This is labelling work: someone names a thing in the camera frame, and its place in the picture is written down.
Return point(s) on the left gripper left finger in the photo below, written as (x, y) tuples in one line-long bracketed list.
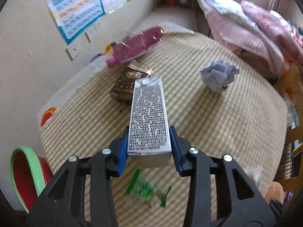
[(79, 193)]

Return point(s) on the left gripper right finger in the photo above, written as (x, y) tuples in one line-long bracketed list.
[(221, 193)]

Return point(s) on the grey patterned carton box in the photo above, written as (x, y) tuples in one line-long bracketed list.
[(148, 134)]

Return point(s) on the orange plush toy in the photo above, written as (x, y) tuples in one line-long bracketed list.
[(275, 192)]

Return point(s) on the red bin with green rim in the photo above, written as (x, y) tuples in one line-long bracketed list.
[(29, 174)]

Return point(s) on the green clear candy wrapper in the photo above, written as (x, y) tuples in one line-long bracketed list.
[(146, 192)]

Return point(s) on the brown owl snack box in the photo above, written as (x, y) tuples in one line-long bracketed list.
[(123, 89)]

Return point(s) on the crumpled grey paper ball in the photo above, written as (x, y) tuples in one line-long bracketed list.
[(217, 75)]

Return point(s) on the yellow toy vehicle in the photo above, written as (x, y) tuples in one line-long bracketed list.
[(108, 50)]

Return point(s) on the pink fuzzy blanket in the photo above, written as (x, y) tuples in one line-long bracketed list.
[(242, 42)]

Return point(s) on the maroon snack bag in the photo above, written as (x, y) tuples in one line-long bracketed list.
[(134, 46)]

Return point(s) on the purple pillow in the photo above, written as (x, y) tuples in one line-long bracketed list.
[(277, 29)]

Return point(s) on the white quilted blanket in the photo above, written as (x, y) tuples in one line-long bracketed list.
[(233, 10)]

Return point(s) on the blue learning chart poster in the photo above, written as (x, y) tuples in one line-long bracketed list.
[(72, 17)]

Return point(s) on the white wall socket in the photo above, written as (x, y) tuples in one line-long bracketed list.
[(90, 33), (73, 50)]

